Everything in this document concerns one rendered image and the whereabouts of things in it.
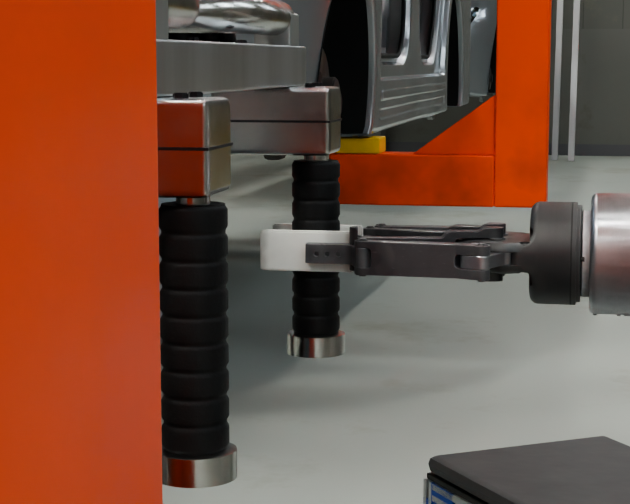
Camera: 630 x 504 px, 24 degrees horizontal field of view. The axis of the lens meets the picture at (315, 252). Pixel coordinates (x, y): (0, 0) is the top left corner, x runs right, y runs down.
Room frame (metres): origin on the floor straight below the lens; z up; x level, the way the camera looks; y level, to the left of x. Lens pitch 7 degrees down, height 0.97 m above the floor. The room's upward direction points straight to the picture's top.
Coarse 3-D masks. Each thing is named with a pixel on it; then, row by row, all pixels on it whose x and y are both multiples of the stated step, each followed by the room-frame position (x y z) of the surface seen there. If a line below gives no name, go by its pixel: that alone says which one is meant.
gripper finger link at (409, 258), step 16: (368, 240) 1.03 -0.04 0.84; (384, 240) 1.03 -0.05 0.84; (384, 256) 1.02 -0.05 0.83; (400, 256) 1.02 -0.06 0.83; (416, 256) 1.02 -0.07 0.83; (432, 256) 1.01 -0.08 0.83; (448, 256) 1.01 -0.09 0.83; (368, 272) 1.03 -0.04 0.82; (384, 272) 1.02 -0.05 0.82; (400, 272) 1.02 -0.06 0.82; (416, 272) 1.02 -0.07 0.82; (432, 272) 1.01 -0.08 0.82; (448, 272) 1.01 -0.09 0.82; (464, 272) 1.01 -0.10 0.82; (480, 272) 1.00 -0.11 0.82
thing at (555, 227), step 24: (552, 216) 1.03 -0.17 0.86; (576, 216) 1.03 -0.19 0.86; (456, 240) 1.05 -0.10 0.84; (480, 240) 1.04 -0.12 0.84; (504, 240) 1.04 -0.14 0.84; (528, 240) 1.04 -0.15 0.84; (552, 240) 1.02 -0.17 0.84; (576, 240) 1.02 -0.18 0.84; (528, 264) 1.02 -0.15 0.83; (552, 264) 1.02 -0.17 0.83; (576, 264) 1.02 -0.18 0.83; (552, 288) 1.02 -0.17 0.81; (576, 288) 1.02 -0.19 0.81
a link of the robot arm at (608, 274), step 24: (600, 216) 1.02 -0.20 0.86; (624, 216) 1.01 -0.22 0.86; (600, 240) 1.01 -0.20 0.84; (624, 240) 1.00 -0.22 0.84; (600, 264) 1.00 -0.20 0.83; (624, 264) 1.00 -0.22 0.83; (600, 288) 1.01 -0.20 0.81; (624, 288) 1.01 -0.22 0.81; (600, 312) 1.03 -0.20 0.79; (624, 312) 1.02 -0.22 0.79
